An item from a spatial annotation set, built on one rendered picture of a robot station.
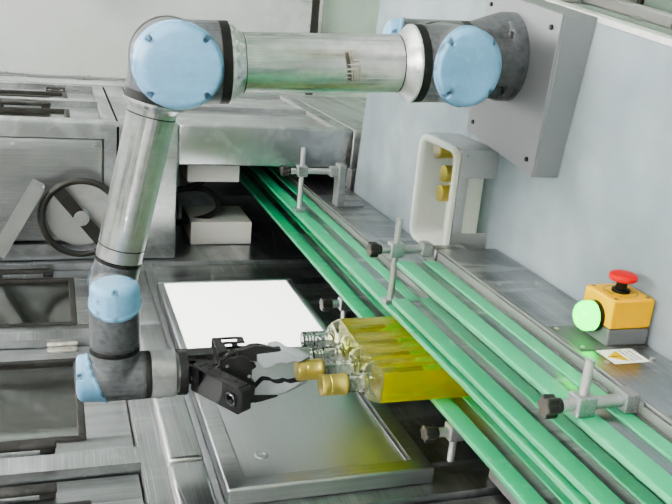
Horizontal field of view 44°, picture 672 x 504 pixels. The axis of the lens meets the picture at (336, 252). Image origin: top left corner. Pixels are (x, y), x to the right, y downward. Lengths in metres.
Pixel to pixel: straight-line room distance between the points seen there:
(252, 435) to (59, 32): 3.77
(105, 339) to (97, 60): 3.78
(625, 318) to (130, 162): 0.77
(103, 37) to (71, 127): 2.76
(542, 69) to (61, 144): 1.30
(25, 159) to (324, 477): 1.27
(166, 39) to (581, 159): 0.68
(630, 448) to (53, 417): 1.00
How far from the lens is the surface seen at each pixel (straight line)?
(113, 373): 1.30
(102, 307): 1.26
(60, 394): 1.67
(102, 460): 1.42
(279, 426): 1.47
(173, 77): 1.14
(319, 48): 1.20
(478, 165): 1.61
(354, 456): 1.40
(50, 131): 2.23
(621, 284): 1.25
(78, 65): 4.98
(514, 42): 1.44
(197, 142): 2.26
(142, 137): 1.31
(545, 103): 1.39
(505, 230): 1.60
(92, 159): 2.26
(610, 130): 1.35
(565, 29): 1.38
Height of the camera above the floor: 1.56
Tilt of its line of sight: 19 degrees down
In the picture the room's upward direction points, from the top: 91 degrees counter-clockwise
